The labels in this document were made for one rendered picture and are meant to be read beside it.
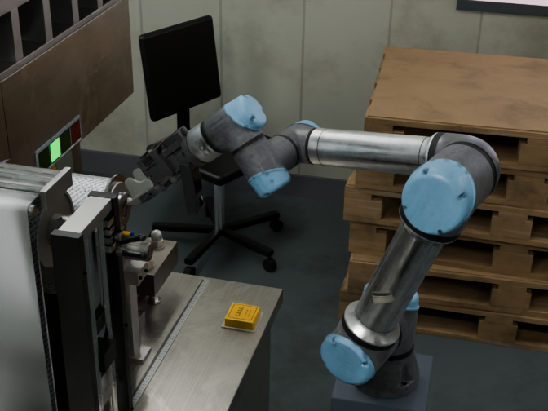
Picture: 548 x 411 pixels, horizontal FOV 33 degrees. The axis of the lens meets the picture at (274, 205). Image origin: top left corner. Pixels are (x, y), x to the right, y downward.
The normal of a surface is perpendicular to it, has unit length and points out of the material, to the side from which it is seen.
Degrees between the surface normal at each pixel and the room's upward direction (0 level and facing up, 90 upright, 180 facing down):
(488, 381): 0
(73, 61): 90
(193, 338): 0
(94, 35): 90
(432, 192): 83
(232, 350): 0
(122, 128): 90
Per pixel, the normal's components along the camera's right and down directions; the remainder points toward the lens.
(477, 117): 0.02, -0.88
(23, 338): -0.25, 0.45
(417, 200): -0.50, 0.29
